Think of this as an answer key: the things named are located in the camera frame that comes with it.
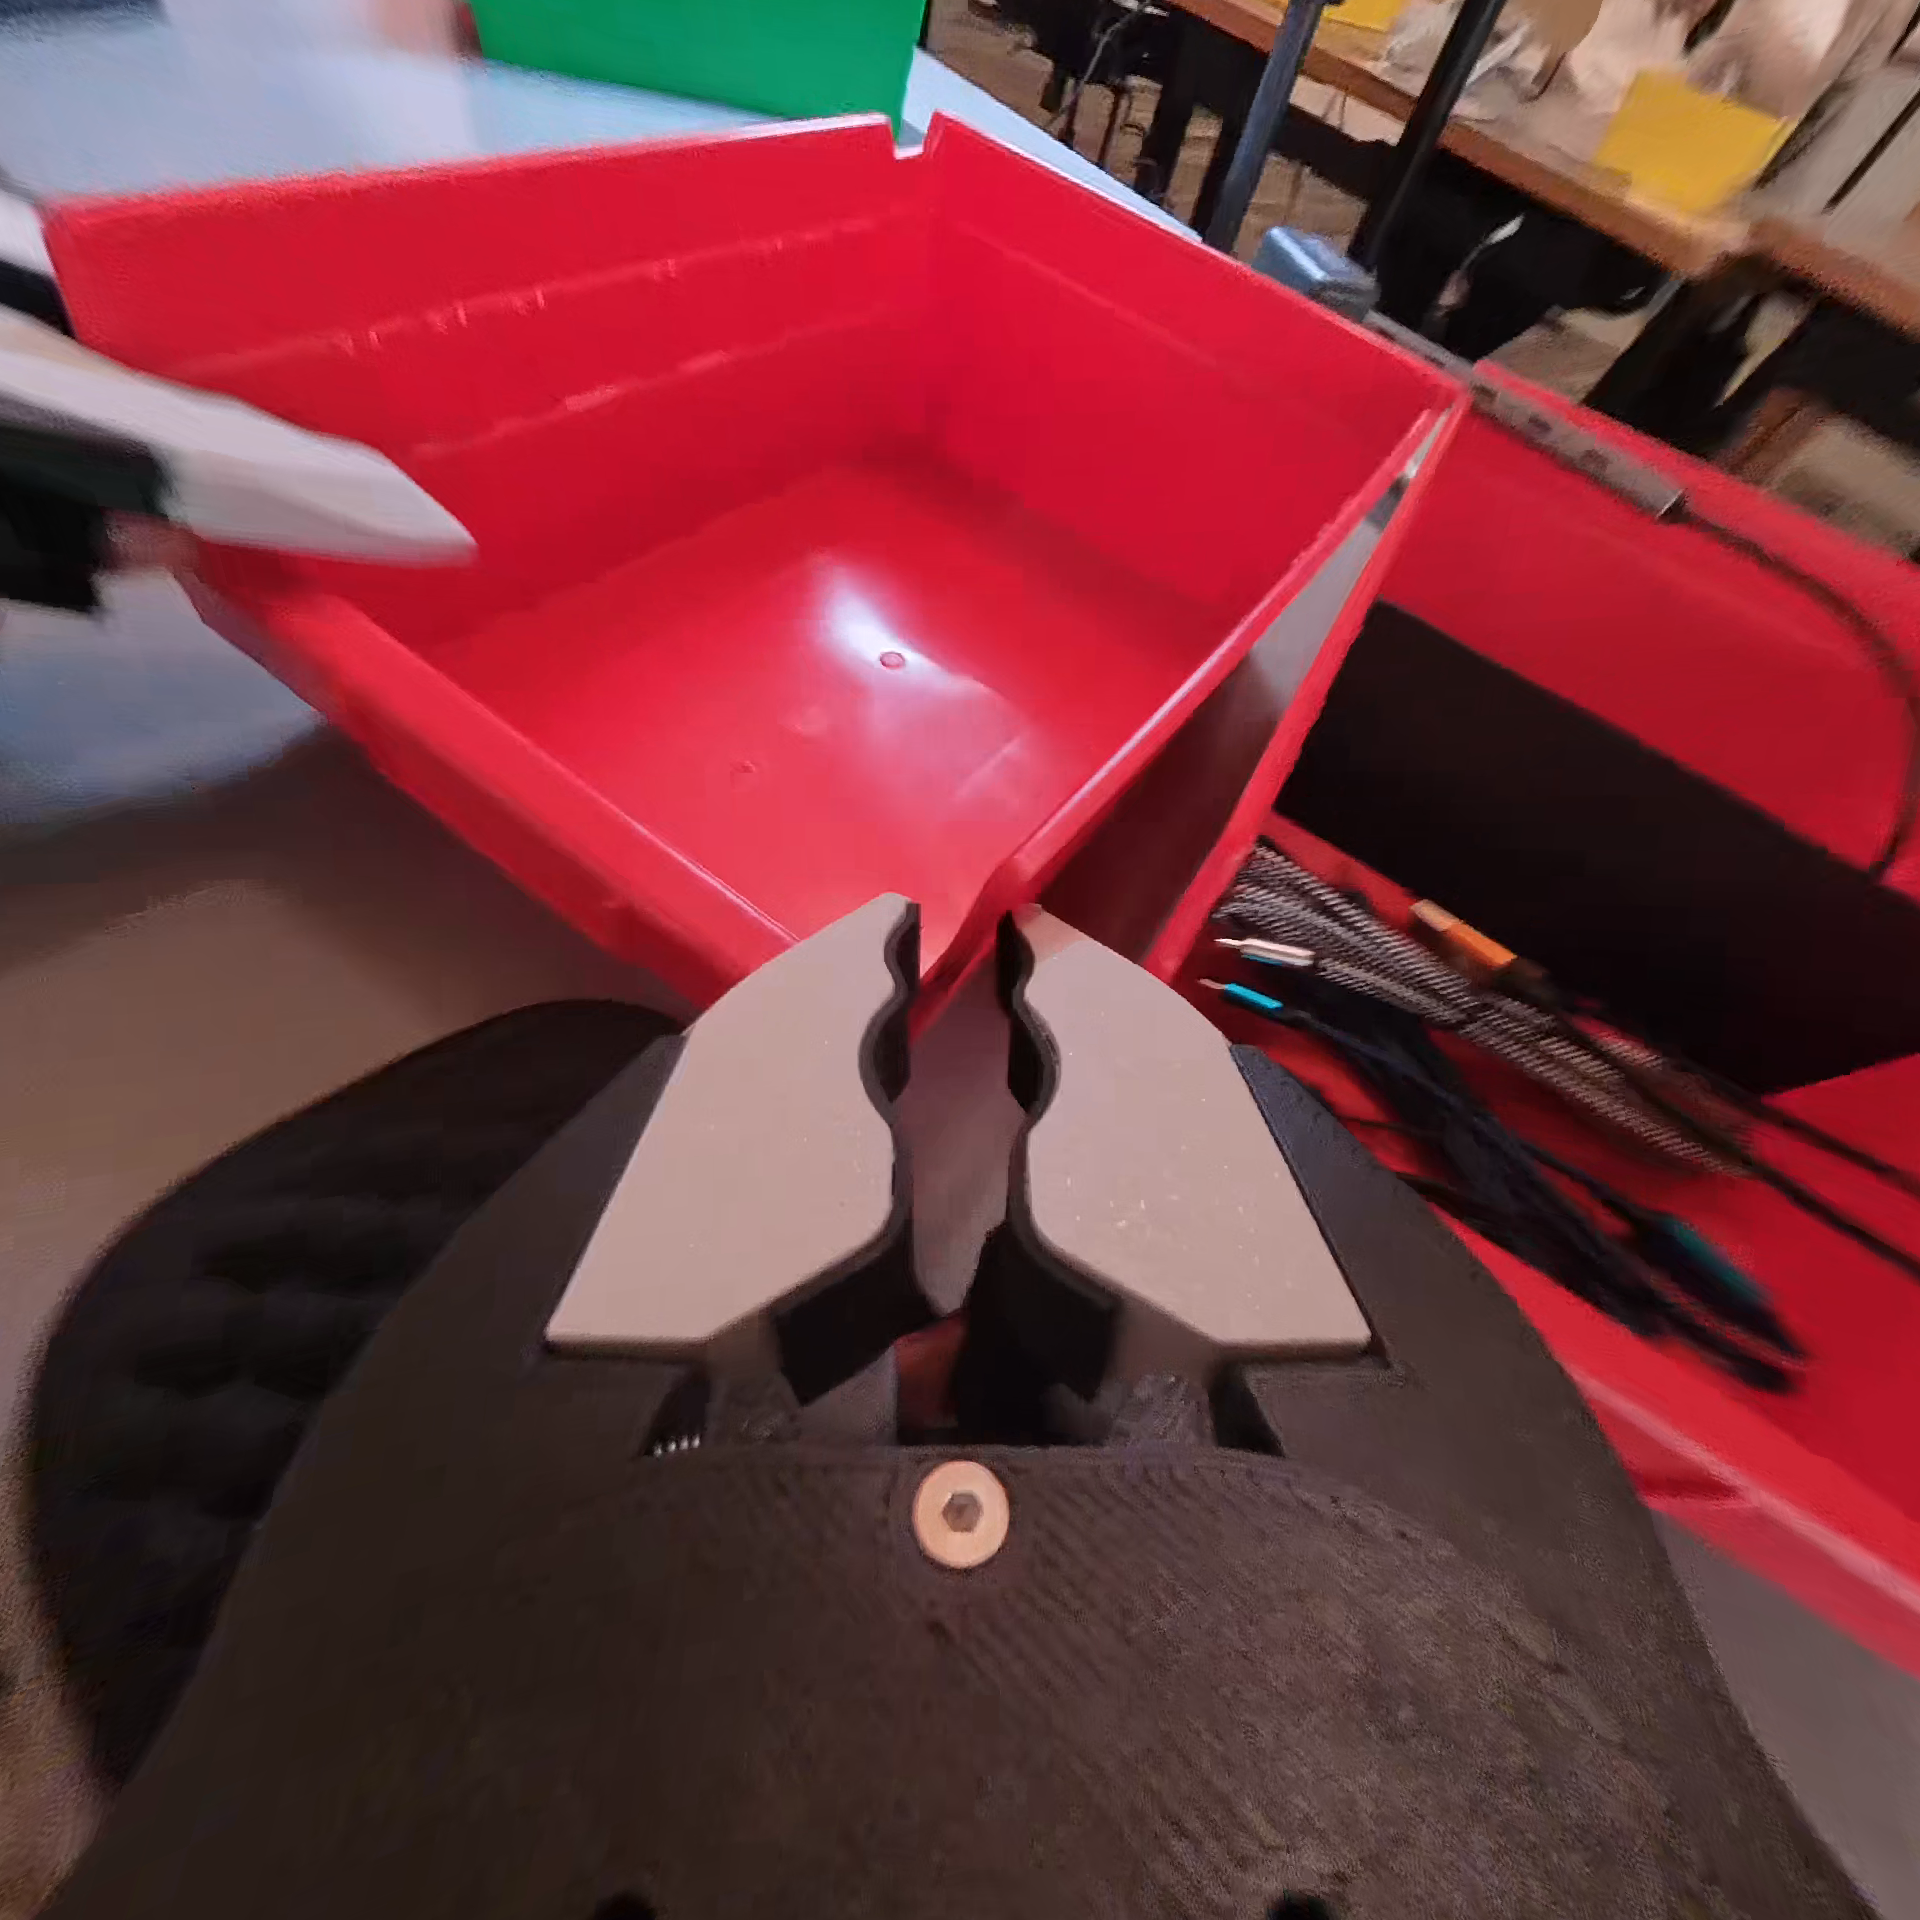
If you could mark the green plastic bin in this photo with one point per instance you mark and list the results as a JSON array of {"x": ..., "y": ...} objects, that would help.
[{"x": 705, "y": 52}]

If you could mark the blue grey device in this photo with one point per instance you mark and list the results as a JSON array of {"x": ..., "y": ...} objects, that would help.
[{"x": 1317, "y": 270}]

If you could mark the yellow box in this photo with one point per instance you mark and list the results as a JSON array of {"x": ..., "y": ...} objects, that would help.
[{"x": 1688, "y": 142}]

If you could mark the long grey usb hub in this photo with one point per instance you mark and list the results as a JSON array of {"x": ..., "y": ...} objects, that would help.
[{"x": 1606, "y": 458}]

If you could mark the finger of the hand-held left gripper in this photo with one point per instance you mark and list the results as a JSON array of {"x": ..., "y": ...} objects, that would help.
[
  {"x": 271, "y": 480},
  {"x": 23, "y": 248}
]

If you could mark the long wooden table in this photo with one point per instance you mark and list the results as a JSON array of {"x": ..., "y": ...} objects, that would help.
[{"x": 1545, "y": 159}]

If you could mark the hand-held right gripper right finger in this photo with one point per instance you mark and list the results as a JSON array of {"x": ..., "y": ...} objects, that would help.
[{"x": 1172, "y": 1184}]

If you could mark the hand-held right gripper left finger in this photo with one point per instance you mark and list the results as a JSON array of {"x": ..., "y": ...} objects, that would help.
[{"x": 750, "y": 1171}]

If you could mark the red plastic bin with divider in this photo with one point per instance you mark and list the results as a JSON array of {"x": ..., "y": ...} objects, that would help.
[{"x": 1590, "y": 511}]

